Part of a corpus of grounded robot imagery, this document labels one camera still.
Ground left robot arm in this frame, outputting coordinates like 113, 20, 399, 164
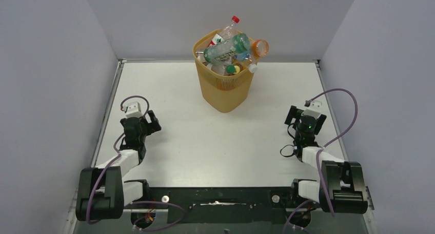
75, 110, 162, 224

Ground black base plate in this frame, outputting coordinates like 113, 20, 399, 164
126, 186, 304, 224

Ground orange cap bottle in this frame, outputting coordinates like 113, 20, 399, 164
251, 40, 269, 59

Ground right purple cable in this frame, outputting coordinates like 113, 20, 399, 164
283, 88, 359, 234

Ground red label bottle sideways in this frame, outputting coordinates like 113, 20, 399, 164
207, 16, 240, 47

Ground yellow juice bottle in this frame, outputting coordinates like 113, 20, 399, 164
233, 65, 241, 75

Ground green label bottle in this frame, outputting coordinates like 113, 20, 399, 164
203, 33, 251, 64

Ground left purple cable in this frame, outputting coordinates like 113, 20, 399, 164
85, 95, 187, 233

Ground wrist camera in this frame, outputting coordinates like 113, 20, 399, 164
302, 100, 322, 119
121, 102, 143, 118

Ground aluminium frame rail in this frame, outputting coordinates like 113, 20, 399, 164
62, 189, 378, 233

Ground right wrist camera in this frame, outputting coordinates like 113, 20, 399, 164
302, 100, 322, 119

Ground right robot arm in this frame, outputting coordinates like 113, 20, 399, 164
284, 102, 369, 214

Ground small blue label bottle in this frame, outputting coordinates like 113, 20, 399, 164
234, 50, 258, 73

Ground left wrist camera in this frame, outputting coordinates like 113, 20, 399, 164
121, 102, 143, 118

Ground purple cable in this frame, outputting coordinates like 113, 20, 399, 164
283, 88, 359, 234
85, 95, 187, 233

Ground yellow plastic waste bin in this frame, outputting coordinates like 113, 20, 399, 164
192, 30, 254, 113

